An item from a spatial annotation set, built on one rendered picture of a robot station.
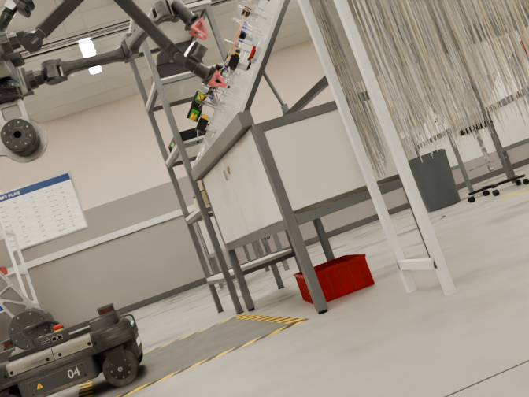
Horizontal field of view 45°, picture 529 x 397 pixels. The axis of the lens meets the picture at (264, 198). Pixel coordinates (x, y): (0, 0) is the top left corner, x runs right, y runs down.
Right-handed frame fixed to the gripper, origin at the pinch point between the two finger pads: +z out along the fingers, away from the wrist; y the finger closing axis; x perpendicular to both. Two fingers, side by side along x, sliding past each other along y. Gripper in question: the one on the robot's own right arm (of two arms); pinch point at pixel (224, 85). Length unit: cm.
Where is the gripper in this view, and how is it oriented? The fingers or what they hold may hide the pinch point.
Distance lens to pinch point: 287.9
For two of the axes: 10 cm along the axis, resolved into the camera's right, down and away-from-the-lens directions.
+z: 8.5, 5.1, 1.6
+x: -4.8, 8.6, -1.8
